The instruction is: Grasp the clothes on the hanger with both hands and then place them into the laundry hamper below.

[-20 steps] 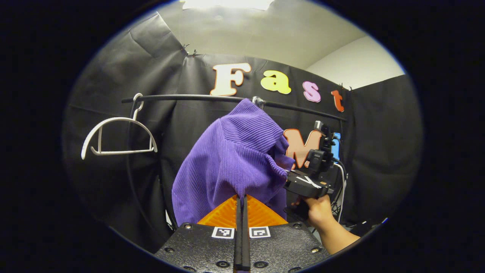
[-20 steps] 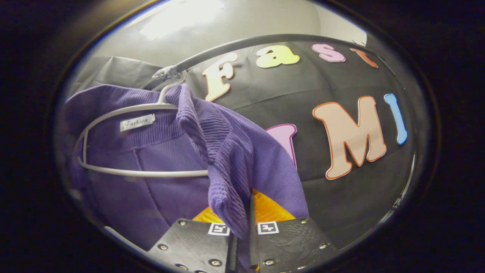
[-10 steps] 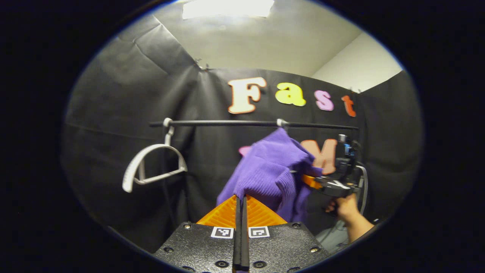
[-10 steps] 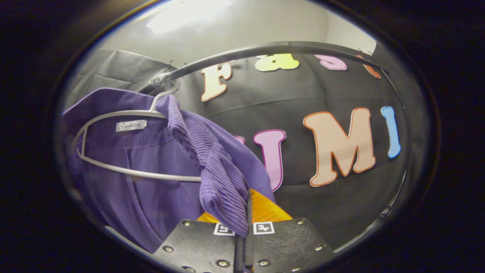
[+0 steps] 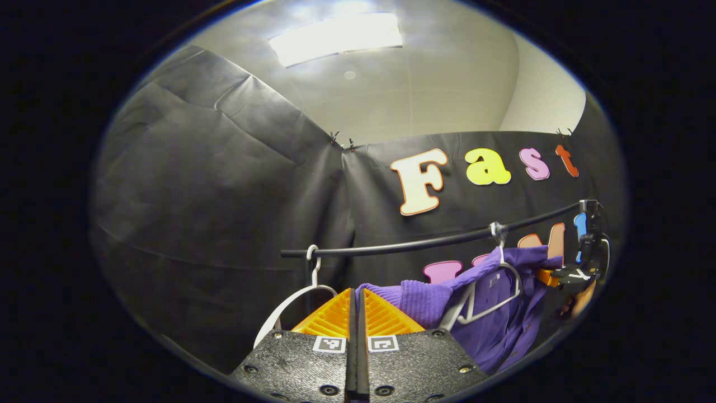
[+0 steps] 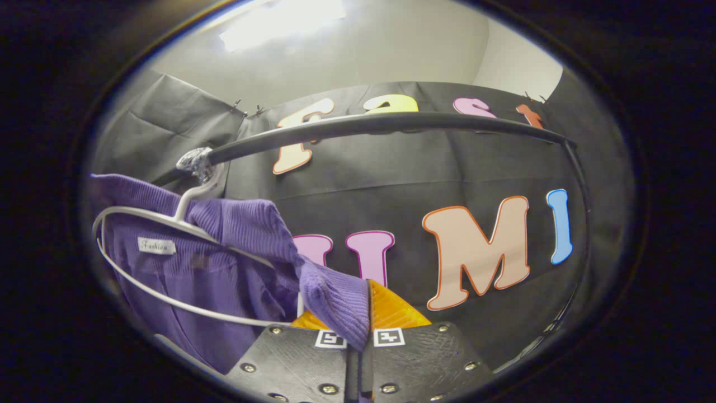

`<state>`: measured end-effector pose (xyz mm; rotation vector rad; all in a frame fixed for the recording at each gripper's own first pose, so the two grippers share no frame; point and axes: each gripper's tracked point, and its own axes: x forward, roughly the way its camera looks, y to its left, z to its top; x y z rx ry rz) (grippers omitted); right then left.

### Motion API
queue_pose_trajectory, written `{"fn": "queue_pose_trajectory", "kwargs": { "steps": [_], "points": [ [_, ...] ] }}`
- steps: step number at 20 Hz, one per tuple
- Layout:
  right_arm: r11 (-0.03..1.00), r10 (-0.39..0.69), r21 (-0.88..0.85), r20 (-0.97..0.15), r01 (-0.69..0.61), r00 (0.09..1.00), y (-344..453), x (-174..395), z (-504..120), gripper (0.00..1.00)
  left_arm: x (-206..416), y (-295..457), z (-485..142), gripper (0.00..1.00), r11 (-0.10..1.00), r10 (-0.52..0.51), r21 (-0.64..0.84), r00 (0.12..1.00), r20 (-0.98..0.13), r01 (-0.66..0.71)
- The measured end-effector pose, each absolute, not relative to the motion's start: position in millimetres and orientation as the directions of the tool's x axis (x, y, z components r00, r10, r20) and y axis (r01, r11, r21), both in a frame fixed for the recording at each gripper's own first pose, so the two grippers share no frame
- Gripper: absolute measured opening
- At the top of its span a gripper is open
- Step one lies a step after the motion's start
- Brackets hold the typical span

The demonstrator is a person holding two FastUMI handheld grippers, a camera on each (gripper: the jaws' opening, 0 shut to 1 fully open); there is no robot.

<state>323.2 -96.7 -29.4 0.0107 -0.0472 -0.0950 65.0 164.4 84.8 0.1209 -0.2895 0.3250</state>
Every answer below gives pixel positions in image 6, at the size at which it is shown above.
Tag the black clothes rack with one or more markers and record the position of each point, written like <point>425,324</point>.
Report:
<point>363,124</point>

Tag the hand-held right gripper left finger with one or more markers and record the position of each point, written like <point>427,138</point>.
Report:
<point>296,364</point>

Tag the white clothes hanger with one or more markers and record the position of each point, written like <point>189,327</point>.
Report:
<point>196,162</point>

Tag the purple collared shirt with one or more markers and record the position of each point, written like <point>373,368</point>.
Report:
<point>224,280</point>

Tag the black backdrop cloth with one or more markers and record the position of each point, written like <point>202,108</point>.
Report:
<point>391,179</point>

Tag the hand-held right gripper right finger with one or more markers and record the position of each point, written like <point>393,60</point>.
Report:
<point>425,358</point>

